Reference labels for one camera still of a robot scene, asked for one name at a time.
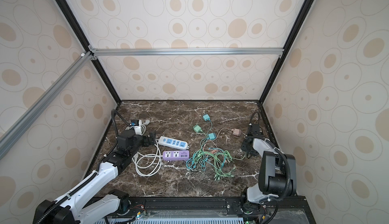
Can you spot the diagonal aluminium rail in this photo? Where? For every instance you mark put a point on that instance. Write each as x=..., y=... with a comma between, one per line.
x=16, y=131

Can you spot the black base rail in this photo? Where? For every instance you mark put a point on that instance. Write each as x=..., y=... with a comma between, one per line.
x=212, y=210

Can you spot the pink charger plug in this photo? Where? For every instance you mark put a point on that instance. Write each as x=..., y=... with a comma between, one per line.
x=237, y=132

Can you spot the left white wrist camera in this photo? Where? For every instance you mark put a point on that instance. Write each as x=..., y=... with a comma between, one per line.
x=136, y=125

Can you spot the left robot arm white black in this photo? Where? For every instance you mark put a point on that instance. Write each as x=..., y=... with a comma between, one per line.
x=73, y=207

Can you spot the purple power strip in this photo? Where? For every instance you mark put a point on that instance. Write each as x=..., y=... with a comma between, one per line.
x=181, y=155

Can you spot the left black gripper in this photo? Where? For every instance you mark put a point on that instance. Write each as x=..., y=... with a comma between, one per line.
x=152, y=138

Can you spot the horizontal aluminium rail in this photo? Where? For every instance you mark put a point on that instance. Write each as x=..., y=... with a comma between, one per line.
x=188, y=52

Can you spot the white blue power strip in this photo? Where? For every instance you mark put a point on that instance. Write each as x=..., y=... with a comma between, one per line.
x=173, y=143

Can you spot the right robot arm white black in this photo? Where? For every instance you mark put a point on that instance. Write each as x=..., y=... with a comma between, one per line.
x=277, y=174

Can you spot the light green charger plug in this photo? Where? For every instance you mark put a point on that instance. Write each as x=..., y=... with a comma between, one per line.
x=197, y=128

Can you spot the teal charger plug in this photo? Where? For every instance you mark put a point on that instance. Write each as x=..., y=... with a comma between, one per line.
x=211, y=136
x=206, y=117

